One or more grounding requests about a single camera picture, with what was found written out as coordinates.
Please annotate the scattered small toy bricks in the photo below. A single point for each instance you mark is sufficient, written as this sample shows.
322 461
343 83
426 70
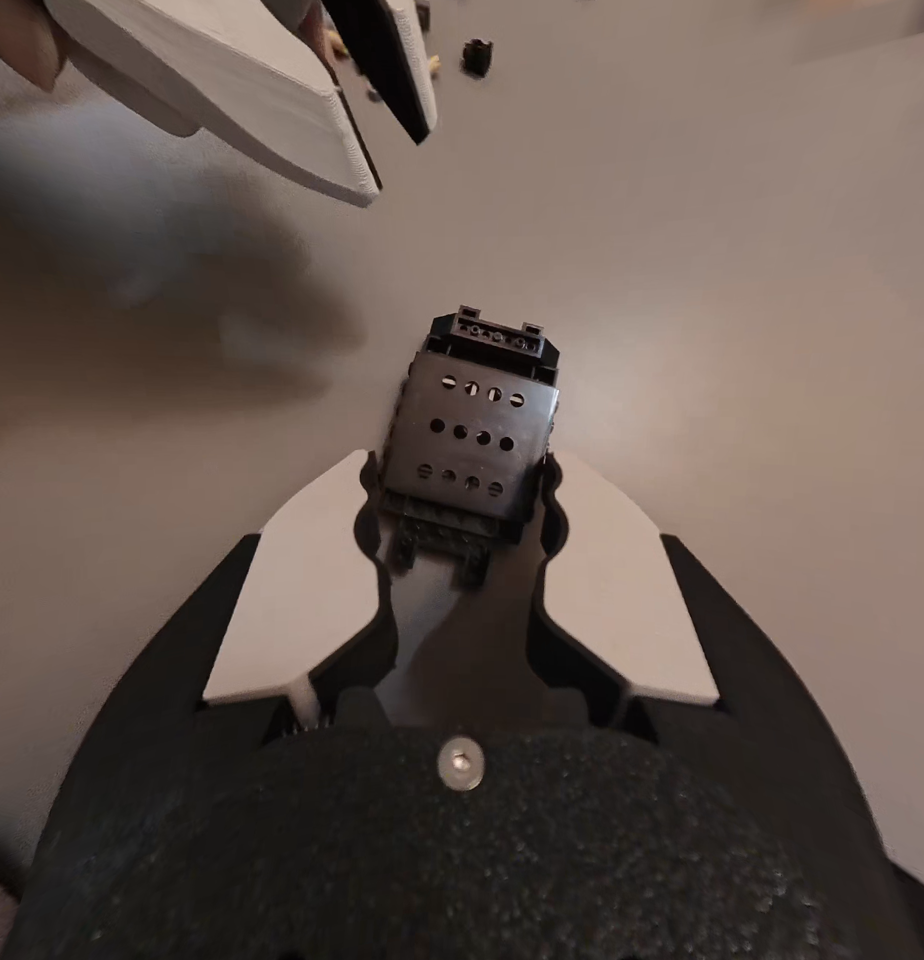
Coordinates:
477 56

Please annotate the person's left hand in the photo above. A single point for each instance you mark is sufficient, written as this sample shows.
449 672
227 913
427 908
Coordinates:
19 30

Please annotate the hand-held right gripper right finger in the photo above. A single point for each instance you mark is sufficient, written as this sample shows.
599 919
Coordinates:
619 600

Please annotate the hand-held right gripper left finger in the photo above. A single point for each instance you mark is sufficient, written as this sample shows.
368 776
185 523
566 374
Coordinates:
297 600

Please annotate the grey desk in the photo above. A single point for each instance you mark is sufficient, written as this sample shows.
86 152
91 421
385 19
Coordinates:
657 300

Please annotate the black toy car chassis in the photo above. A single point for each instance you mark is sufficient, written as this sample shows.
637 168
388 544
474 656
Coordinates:
469 435

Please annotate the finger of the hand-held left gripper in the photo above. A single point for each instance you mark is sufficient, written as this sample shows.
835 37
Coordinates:
229 75
394 60

